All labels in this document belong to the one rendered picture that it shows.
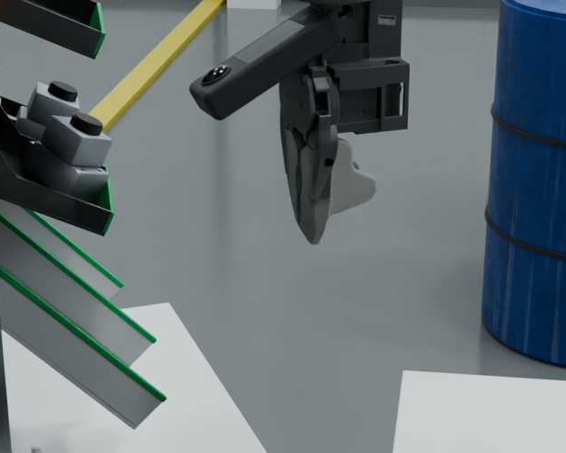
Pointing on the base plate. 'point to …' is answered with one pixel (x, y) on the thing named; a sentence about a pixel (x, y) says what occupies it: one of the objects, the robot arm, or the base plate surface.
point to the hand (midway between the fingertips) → (304, 228)
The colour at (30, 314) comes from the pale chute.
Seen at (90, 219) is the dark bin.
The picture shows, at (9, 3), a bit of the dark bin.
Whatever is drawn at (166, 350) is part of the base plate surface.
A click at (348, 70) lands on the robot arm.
